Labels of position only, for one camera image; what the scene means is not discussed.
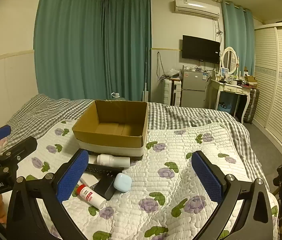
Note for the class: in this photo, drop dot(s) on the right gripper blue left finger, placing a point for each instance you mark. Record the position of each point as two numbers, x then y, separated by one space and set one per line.
25 220

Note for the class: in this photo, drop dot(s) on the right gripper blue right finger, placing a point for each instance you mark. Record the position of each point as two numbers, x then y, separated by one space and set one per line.
254 220

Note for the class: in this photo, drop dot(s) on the red capped white bottle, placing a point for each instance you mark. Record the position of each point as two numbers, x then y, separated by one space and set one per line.
91 196

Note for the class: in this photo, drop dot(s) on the white plastic bottle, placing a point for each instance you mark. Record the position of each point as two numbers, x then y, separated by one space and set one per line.
110 161

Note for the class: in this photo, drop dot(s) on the black power adapter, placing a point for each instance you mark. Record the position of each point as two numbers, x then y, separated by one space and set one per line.
105 187

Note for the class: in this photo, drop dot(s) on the light blue earbuds case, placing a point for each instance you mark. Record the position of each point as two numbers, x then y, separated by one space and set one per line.
122 182

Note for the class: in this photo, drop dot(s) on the white charger plug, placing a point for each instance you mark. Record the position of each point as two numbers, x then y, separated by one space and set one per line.
89 180

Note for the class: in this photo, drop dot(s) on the black remote control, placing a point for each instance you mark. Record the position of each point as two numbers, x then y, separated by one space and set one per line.
102 171

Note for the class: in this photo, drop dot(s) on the grey checkered bed sheet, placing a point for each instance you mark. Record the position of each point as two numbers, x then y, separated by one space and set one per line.
41 113

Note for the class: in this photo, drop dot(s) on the open cardboard box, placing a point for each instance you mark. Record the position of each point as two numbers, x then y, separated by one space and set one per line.
113 127

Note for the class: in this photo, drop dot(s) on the white floral quilt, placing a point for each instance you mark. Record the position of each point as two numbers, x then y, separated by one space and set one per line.
166 199

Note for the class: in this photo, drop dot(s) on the clear water jug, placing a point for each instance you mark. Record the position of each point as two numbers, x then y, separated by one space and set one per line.
116 96

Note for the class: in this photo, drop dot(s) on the dark checkered suitcase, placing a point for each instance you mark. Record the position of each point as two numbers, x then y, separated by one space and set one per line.
250 112

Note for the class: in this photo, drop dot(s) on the blue laundry basket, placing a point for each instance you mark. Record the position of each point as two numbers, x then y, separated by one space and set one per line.
225 107

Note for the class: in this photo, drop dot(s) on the white louvered wardrobe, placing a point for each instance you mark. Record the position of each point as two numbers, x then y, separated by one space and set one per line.
268 72

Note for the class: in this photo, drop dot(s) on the white flat mop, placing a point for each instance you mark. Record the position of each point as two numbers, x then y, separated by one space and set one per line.
145 92

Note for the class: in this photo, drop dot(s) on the white dressing table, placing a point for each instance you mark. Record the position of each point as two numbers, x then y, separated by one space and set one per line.
214 93

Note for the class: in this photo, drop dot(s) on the silver mini fridge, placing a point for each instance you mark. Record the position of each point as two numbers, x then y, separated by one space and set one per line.
193 89

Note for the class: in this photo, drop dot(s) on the white suitcase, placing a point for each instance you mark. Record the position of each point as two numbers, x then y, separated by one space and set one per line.
172 92

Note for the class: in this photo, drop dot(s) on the oval vanity mirror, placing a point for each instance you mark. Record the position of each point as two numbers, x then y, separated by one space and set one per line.
229 60

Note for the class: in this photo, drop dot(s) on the green curtain far window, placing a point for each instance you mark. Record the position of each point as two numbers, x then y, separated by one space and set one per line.
240 34

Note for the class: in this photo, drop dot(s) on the white air conditioner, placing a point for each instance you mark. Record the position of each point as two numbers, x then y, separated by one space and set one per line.
197 8

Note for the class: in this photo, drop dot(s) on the green curtain left wall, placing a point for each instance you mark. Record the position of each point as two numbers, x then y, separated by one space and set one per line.
87 49

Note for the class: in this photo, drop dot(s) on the black wall television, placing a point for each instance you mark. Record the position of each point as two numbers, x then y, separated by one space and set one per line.
200 49

